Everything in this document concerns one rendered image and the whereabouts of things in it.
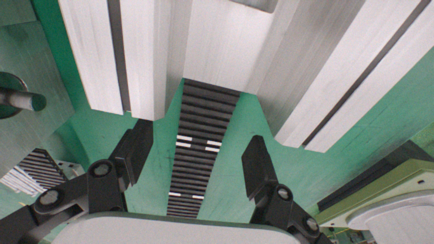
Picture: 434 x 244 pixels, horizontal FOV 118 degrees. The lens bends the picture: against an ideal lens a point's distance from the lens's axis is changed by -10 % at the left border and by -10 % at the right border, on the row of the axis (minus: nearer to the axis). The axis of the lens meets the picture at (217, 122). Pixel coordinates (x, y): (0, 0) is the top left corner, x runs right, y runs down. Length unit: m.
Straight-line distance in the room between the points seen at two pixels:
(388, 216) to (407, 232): 0.03
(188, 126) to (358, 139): 0.21
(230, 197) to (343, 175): 0.20
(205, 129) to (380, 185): 0.32
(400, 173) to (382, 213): 0.11
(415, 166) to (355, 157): 0.10
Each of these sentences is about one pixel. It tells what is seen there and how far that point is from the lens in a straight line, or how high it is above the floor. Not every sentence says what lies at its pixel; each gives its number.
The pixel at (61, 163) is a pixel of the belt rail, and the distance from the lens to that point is 0.33.
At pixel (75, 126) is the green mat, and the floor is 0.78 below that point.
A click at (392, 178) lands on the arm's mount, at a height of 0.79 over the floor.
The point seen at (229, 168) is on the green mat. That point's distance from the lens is 0.23.
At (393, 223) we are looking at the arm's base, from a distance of 0.44.
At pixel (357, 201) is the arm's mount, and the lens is 0.41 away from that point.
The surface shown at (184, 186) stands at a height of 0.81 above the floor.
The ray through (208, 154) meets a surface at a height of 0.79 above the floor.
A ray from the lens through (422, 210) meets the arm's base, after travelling 0.46.
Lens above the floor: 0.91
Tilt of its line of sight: 50 degrees down
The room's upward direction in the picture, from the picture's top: 180 degrees counter-clockwise
